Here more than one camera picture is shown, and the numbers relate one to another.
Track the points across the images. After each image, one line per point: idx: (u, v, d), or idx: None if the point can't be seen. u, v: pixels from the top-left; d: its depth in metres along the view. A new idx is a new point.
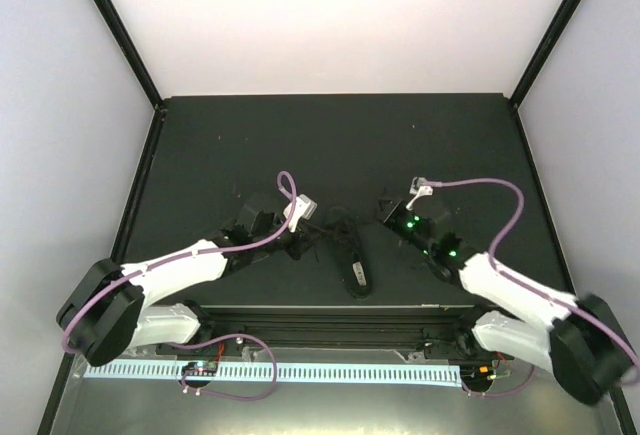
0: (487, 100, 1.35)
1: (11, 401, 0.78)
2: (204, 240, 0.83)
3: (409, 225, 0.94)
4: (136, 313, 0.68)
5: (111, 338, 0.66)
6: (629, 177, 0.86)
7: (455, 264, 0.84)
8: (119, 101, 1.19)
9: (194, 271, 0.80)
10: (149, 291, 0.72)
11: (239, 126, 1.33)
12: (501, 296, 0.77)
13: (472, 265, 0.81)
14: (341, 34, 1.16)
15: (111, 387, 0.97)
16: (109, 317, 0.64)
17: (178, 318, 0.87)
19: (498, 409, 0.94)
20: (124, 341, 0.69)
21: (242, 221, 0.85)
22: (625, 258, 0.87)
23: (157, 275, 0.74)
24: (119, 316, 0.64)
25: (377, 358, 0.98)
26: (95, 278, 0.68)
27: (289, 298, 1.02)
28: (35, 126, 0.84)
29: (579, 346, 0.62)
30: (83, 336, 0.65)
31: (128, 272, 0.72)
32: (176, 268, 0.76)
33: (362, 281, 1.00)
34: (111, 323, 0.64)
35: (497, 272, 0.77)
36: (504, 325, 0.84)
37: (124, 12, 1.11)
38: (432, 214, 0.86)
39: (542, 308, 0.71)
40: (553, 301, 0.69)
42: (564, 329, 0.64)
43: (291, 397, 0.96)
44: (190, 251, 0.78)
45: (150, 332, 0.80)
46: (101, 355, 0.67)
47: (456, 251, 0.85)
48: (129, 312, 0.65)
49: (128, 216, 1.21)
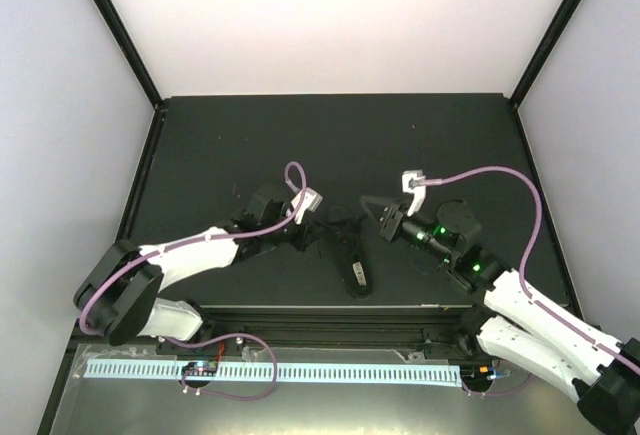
0: (487, 100, 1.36)
1: (10, 401, 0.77)
2: (213, 228, 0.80)
3: (420, 236, 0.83)
4: (156, 291, 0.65)
5: (131, 317, 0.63)
6: (629, 175, 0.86)
7: (480, 281, 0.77)
8: (119, 100, 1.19)
9: (209, 256, 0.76)
10: (169, 270, 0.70)
11: (239, 126, 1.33)
12: (530, 326, 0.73)
13: (501, 278, 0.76)
14: (342, 35, 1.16)
15: (111, 387, 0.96)
16: (129, 295, 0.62)
17: (184, 313, 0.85)
19: (499, 409, 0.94)
20: (143, 321, 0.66)
21: (251, 210, 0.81)
22: (626, 255, 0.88)
23: (174, 256, 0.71)
24: (139, 294, 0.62)
25: (377, 358, 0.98)
26: (112, 257, 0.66)
27: (288, 298, 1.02)
28: (35, 125, 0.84)
29: (624, 399, 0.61)
30: (101, 317, 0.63)
31: (145, 252, 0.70)
32: (192, 250, 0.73)
33: (362, 281, 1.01)
34: (131, 301, 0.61)
35: (532, 301, 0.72)
36: (516, 338, 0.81)
37: (124, 12, 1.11)
38: (462, 230, 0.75)
39: (582, 350, 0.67)
40: (598, 346, 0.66)
42: (609, 381, 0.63)
43: (291, 397, 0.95)
44: (204, 235, 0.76)
45: (160, 322, 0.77)
46: (120, 336, 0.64)
47: (480, 266, 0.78)
48: (149, 289, 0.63)
49: (128, 216, 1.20)
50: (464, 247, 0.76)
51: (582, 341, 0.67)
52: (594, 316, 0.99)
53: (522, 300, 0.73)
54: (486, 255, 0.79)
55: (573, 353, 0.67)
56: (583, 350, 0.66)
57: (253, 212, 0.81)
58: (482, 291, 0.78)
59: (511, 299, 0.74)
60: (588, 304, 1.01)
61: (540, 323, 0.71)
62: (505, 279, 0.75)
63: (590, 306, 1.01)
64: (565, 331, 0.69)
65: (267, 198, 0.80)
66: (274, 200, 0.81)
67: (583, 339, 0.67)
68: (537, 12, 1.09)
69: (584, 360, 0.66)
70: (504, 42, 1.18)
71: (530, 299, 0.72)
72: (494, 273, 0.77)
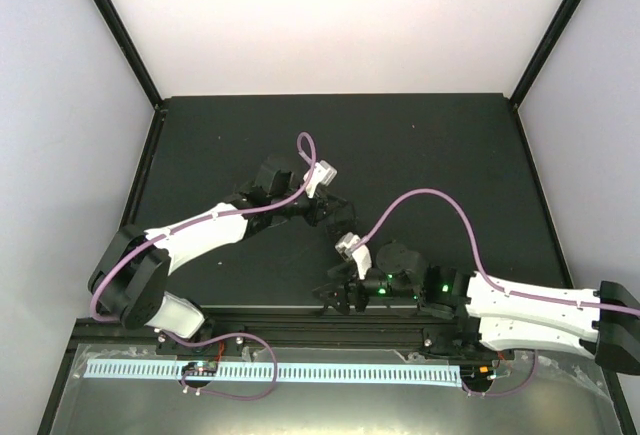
0: (487, 101, 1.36)
1: (9, 401, 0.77)
2: (222, 202, 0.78)
3: (382, 291, 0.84)
4: (165, 275, 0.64)
5: (143, 301, 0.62)
6: (629, 175, 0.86)
7: (454, 299, 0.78)
8: (119, 100, 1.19)
9: (218, 234, 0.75)
10: (174, 254, 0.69)
11: (239, 126, 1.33)
12: (518, 316, 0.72)
13: (470, 287, 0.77)
14: (342, 35, 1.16)
15: (111, 388, 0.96)
16: (138, 279, 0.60)
17: (188, 309, 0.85)
19: (500, 409, 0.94)
20: (156, 302, 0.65)
21: (260, 182, 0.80)
22: (625, 255, 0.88)
23: (181, 238, 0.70)
24: (148, 278, 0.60)
25: (377, 358, 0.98)
26: (119, 244, 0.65)
27: (289, 299, 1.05)
28: (35, 124, 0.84)
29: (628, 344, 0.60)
30: (115, 303, 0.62)
31: (152, 236, 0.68)
32: (198, 232, 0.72)
33: None
34: (141, 285, 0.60)
35: (507, 294, 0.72)
36: (514, 326, 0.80)
37: (124, 12, 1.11)
38: (404, 265, 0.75)
39: (572, 316, 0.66)
40: (582, 305, 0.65)
42: (609, 333, 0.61)
43: (291, 398, 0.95)
44: (209, 214, 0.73)
45: (165, 314, 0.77)
46: (136, 320, 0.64)
47: (448, 286, 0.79)
48: (158, 273, 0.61)
49: (128, 216, 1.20)
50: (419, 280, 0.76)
51: (568, 309, 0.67)
52: None
53: (498, 297, 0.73)
54: (446, 272, 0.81)
55: (566, 323, 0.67)
56: (572, 317, 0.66)
57: (262, 185, 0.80)
58: (461, 306, 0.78)
59: (488, 299, 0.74)
60: None
61: (525, 308, 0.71)
62: (474, 286, 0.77)
63: None
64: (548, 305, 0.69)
65: (274, 170, 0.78)
66: (283, 171, 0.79)
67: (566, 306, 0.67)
68: (538, 12, 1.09)
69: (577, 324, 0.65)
70: (504, 42, 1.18)
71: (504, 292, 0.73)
72: (462, 285, 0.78)
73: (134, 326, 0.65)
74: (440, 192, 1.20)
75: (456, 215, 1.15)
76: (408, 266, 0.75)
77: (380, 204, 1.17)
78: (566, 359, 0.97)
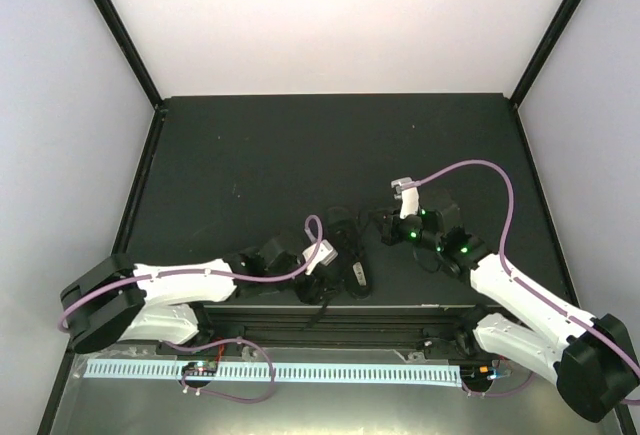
0: (488, 100, 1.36)
1: (10, 402, 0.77)
2: (218, 262, 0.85)
3: (412, 234, 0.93)
4: (132, 318, 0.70)
5: (102, 333, 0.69)
6: (628, 175, 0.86)
7: (465, 260, 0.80)
8: (119, 101, 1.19)
9: (203, 289, 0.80)
10: (153, 298, 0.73)
11: (239, 126, 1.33)
12: (513, 304, 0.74)
13: (486, 260, 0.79)
14: (342, 35, 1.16)
15: (111, 388, 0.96)
16: (106, 313, 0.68)
17: (173, 322, 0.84)
19: (500, 409, 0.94)
20: (116, 336, 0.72)
21: (264, 254, 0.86)
22: (624, 255, 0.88)
23: (167, 283, 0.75)
24: (114, 316, 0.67)
25: (377, 358, 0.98)
26: (106, 270, 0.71)
27: (285, 298, 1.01)
28: (36, 125, 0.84)
29: (592, 368, 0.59)
30: (79, 323, 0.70)
31: (139, 273, 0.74)
32: (185, 282, 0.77)
33: (362, 281, 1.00)
34: (104, 320, 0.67)
35: (511, 279, 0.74)
36: (509, 330, 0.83)
37: (124, 11, 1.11)
38: (439, 206, 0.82)
39: (557, 323, 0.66)
40: (571, 318, 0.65)
42: (578, 350, 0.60)
43: (291, 397, 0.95)
44: (201, 270, 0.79)
45: (144, 329, 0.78)
46: (89, 345, 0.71)
47: (468, 248, 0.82)
48: (123, 316, 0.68)
49: (128, 216, 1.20)
50: (444, 225, 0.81)
51: (555, 314, 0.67)
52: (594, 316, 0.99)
53: (504, 279, 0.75)
54: (474, 239, 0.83)
55: (546, 323, 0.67)
56: (555, 323, 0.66)
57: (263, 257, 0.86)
58: (469, 270, 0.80)
59: (494, 277, 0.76)
60: (587, 304, 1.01)
61: (520, 298, 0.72)
62: (489, 260, 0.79)
63: (589, 306, 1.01)
64: (541, 306, 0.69)
65: (280, 248, 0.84)
66: (288, 251, 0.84)
67: (556, 312, 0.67)
68: (538, 12, 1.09)
69: (555, 331, 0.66)
70: (504, 43, 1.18)
71: (511, 276, 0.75)
72: (481, 255, 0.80)
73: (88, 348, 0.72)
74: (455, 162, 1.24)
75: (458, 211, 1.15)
76: (443, 209, 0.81)
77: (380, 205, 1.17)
78: None
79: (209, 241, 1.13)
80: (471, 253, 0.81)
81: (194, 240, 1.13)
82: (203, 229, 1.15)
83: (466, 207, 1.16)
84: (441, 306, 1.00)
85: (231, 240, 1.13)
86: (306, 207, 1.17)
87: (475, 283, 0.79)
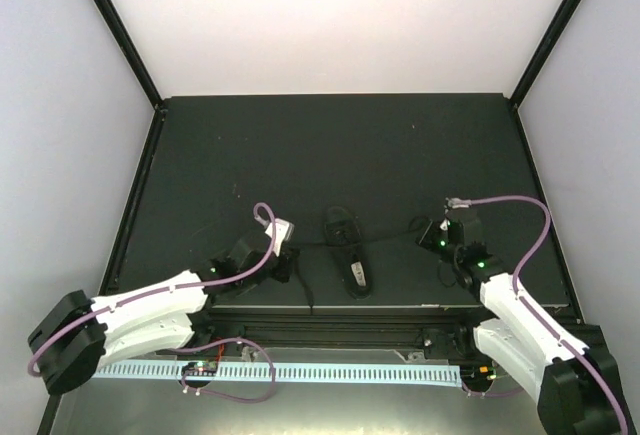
0: (488, 100, 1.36)
1: (11, 403, 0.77)
2: (185, 275, 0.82)
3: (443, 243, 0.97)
4: (101, 350, 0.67)
5: (72, 373, 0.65)
6: (628, 175, 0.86)
7: (479, 273, 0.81)
8: (119, 101, 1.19)
9: (172, 306, 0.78)
10: (121, 328, 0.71)
11: (239, 126, 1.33)
12: (512, 322, 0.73)
13: (501, 277, 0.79)
14: (343, 34, 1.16)
15: (112, 388, 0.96)
16: (70, 353, 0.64)
17: (164, 331, 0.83)
19: (499, 409, 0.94)
20: (89, 371, 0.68)
21: (234, 254, 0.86)
22: (625, 255, 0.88)
23: (128, 311, 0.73)
24: (79, 354, 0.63)
25: (377, 358, 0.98)
26: (65, 310, 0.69)
27: (285, 298, 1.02)
28: (38, 127, 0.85)
29: (571, 393, 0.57)
30: (47, 369, 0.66)
31: (98, 307, 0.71)
32: (149, 305, 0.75)
33: (362, 281, 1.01)
34: (71, 361, 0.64)
35: (516, 296, 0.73)
36: (507, 340, 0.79)
37: (123, 11, 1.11)
38: (464, 218, 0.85)
39: (547, 343, 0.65)
40: (562, 342, 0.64)
42: (560, 371, 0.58)
43: (291, 398, 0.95)
44: (167, 287, 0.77)
45: (122, 354, 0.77)
46: (62, 387, 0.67)
47: (485, 263, 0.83)
48: (90, 350, 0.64)
49: (128, 216, 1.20)
50: (465, 235, 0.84)
51: (548, 336, 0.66)
52: (594, 316, 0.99)
53: (509, 296, 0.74)
54: (493, 258, 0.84)
55: (537, 341, 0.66)
56: (546, 343, 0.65)
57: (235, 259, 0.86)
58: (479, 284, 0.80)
59: (500, 293, 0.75)
60: (587, 305, 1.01)
61: (519, 316, 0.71)
62: (503, 280, 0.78)
63: (589, 306, 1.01)
64: (536, 326, 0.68)
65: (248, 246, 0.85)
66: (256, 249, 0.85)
67: (549, 334, 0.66)
68: (538, 12, 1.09)
69: (543, 349, 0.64)
70: (504, 43, 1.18)
71: (516, 294, 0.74)
72: (497, 272, 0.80)
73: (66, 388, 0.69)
74: (456, 164, 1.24)
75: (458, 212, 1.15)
76: (464, 220, 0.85)
77: (379, 204, 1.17)
78: None
79: (209, 241, 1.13)
80: (485, 268, 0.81)
81: (193, 240, 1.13)
82: (203, 229, 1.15)
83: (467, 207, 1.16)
84: (441, 306, 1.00)
85: (230, 241, 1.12)
86: (306, 207, 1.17)
87: (483, 293, 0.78)
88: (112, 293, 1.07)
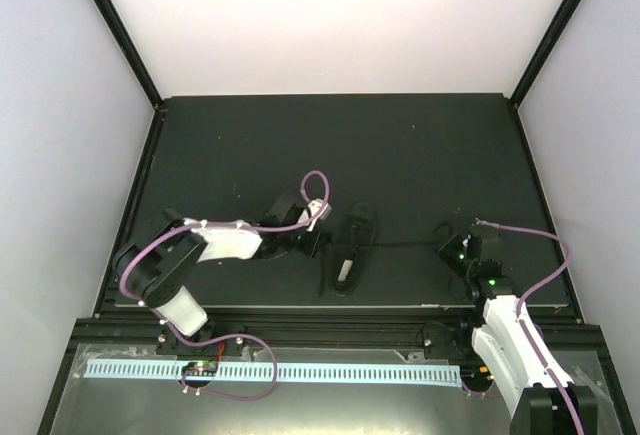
0: (488, 100, 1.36)
1: (10, 401, 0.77)
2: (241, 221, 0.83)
3: (462, 257, 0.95)
4: (197, 257, 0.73)
5: (173, 278, 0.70)
6: (629, 174, 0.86)
7: (487, 289, 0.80)
8: (119, 100, 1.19)
9: (236, 244, 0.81)
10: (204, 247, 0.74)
11: (239, 126, 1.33)
12: (507, 343, 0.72)
13: (509, 299, 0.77)
14: (344, 35, 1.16)
15: (111, 389, 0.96)
16: (176, 256, 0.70)
17: (192, 307, 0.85)
19: (500, 408, 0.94)
20: (180, 283, 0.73)
21: (274, 212, 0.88)
22: (624, 255, 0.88)
23: (213, 234, 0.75)
24: (188, 256, 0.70)
25: (377, 358, 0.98)
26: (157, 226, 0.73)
27: (286, 298, 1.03)
28: (37, 126, 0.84)
29: (540, 418, 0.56)
30: (144, 277, 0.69)
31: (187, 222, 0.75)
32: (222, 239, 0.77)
33: (341, 277, 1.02)
34: (178, 261, 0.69)
35: (517, 318, 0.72)
36: (501, 350, 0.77)
37: (123, 11, 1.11)
38: (483, 234, 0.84)
39: (532, 368, 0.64)
40: (548, 369, 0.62)
42: (535, 394, 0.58)
43: (291, 398, 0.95)
44: (234, 223, 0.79)
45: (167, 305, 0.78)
46: (155, 300, 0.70)
47: (496, 281, 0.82)
48: (194, 253, 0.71)
49: (128, 216, 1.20)
50: (481, 253, 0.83)
51: (536, 361, 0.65)
52: (595, 317, 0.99)
53: (510, 317, 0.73)
54: (506, 279, 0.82)
55: (524, 366, 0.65)
56: (531, 368, 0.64)
57: (275, 214, 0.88)
58: (485, 299, 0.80)
59: (502, 311, 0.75)
60: (587, 305, 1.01)
61: (513, 339, 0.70)
62: (511, 300, 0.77)
63: (590, 307, 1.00)
64: (528, 349, 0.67)
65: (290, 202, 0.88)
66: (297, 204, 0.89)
67: (538, 359, 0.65)
68: (538, 12, 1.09)
69: (528, 372, 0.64)
70: (504, 43, 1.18)
71: (518, 316, 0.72)
72: (506, 292, 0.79)
73: (156, 302, 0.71)
74: (456, 162, 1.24)
75: (458, 212, 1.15)
76: (485, 236, 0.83)
77: (379, 203, 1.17)
78: (565, 358, 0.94)
79: None
80: (495, 286, 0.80)
81: None
82: None
83: (467, 206, 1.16)
84: (441, 306, 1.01)
85: None
86: None
87: (487, 307, 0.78)
88: (111, 293, 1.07)
